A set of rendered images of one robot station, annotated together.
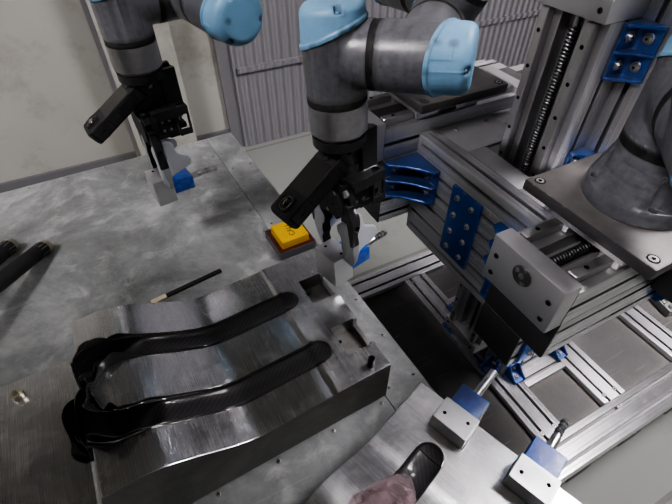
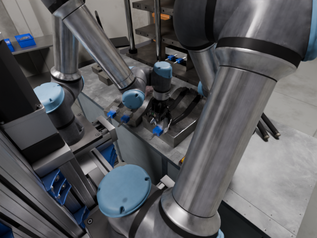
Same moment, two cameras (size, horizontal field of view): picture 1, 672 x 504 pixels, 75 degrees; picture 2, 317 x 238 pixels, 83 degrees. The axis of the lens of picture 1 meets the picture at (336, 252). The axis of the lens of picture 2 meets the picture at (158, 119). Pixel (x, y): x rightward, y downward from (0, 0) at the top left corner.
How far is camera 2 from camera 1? 119 cm
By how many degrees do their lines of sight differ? 92
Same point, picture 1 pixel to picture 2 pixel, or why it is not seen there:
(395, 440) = (139, 111)
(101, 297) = not seen: hidden behind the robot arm
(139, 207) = (262, 165)
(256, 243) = not seen: hidden behind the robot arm
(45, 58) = not seen: outside the picture
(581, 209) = (89, 125)
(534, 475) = (114, 108)
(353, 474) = (145, 102)
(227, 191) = (236, 185)
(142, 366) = (190, 99)
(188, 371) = (183, 104)
